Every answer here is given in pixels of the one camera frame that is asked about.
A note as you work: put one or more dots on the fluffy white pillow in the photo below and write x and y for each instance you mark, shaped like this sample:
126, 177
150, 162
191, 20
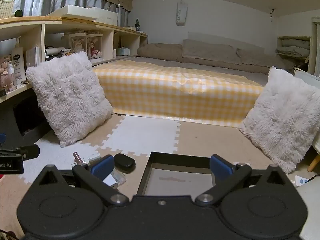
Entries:
70, 95
282, 120

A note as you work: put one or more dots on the tissue box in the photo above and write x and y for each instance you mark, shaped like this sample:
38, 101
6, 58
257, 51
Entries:
123, 51

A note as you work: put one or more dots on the light grey cloth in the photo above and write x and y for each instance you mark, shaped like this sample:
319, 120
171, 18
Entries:
308, 205

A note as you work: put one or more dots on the wooden shelf unit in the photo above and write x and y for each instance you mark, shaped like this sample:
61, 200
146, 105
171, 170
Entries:
50, 20

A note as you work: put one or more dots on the knitted doll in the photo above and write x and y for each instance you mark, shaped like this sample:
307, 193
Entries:
3, 71

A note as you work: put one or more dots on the white flat box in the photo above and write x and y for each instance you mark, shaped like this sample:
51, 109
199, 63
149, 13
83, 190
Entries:
82, 12

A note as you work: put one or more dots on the white pump lotion bottle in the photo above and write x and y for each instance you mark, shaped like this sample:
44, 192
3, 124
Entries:
18, 63

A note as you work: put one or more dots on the clear plastic case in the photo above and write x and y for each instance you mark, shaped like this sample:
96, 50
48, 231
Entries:
117, 178

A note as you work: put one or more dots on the white upright box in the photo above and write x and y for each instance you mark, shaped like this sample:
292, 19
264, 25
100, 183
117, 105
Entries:
32, 56

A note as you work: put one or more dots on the dark round object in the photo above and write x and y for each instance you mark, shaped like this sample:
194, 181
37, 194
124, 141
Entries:
18, 13

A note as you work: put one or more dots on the clear case with rabbit doll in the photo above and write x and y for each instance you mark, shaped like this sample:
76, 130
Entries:
77, 45

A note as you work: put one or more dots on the white cabinet with wooden legs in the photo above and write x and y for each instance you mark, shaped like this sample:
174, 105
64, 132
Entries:
310, 78

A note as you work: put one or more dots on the black storage box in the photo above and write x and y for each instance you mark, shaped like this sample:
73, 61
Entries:
22, 120

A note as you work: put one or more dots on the black oval case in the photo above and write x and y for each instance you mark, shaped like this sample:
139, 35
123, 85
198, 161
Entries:
123, 162

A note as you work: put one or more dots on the white wicker basket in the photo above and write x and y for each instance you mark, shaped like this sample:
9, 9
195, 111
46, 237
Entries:
6, 6

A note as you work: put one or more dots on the foam puzzle mat tiles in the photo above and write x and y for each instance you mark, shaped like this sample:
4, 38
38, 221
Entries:
142, 132

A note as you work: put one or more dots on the white hanging wall pouch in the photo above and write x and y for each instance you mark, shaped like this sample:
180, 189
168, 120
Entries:
181, 12

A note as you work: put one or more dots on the large beige bed pillow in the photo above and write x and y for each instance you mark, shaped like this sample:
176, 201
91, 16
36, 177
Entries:
208, 50

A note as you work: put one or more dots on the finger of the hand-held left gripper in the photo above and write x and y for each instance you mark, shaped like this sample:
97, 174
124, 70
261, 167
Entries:
31, 152
2, 139

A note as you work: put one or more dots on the white power strip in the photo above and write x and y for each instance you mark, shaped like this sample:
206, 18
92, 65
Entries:
301, 180

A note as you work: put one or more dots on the black cardboard box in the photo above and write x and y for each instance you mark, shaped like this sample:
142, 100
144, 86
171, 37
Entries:
180, 158

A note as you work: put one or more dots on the white door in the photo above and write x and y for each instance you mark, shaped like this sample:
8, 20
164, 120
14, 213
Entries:
315, 45

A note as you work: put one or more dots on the beige rolled duvet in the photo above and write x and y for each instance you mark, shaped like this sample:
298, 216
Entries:
160, 52

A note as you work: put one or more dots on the dark glass bottle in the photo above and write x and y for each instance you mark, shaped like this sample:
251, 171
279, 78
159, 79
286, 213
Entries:
137, 25

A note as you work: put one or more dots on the dark wall hook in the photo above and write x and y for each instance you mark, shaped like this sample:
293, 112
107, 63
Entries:
272, 11

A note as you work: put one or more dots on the yellow checkered bed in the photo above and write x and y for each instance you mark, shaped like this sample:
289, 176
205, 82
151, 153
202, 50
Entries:
162, 90

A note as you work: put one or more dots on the clear case with pink doll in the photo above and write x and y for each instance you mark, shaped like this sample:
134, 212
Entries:
95, 47

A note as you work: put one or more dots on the white paper roll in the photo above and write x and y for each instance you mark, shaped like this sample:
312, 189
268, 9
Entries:
55, 51

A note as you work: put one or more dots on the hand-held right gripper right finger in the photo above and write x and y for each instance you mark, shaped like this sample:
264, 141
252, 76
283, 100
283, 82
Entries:
220, 166

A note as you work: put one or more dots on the folded beige blanket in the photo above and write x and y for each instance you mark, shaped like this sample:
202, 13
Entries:
295, 43
291, 52

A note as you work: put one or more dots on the grey curtain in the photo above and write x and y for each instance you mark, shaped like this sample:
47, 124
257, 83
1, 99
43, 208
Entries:
37, 0

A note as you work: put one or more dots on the wooden wall shelf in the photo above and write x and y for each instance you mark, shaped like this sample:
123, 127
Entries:
308, 51

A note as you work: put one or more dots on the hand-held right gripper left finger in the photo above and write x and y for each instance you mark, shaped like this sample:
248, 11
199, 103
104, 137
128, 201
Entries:
103, 166

